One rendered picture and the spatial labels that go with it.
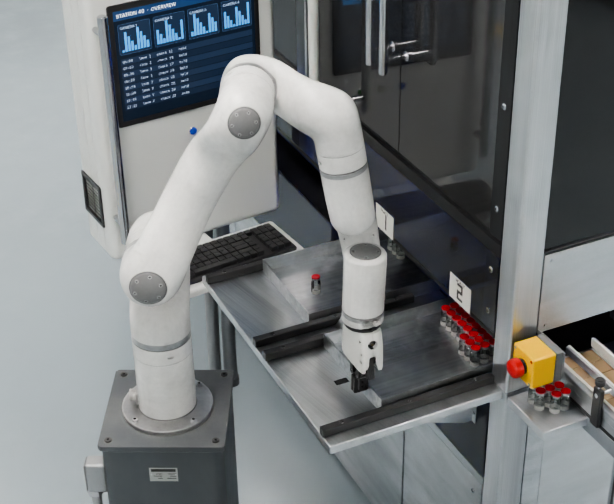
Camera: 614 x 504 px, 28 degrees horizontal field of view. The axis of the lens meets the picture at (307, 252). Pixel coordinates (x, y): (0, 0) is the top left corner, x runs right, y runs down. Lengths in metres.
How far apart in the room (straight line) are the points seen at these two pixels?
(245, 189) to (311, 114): 1.13
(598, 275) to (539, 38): 0.58
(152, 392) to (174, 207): 0.43
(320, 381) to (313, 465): 1.15
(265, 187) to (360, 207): 1.07
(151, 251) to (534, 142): 0.73
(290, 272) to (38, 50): 3.91
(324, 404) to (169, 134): 0.90
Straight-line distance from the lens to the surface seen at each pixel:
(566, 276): 2.57
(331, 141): 2.25
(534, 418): 2.60
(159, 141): 3.16
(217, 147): 2.23
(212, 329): 3.65
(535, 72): 2.28
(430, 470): 3.11
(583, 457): 2.93
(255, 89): 2.19
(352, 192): 2.30
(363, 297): 2.43
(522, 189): 2.39
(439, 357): 2.74
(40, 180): 5.43
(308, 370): 2.70
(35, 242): 4.98
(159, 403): 2.58
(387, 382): 2.66
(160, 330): 2.47
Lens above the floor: 2.51
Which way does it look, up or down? 32 degrees down
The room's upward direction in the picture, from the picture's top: 1 degrees counter-clockwise
